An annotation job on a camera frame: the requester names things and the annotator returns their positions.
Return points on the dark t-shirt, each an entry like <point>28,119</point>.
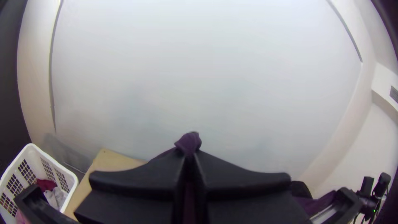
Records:
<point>188,143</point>

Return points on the white laundry basket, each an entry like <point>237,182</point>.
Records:
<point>28,155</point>

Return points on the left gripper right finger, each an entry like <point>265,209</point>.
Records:
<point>245,189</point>

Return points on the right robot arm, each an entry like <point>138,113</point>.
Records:
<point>381,183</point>

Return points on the red and white clothes heap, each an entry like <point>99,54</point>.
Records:
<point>46,184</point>

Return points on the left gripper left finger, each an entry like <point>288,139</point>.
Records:
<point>136,186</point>

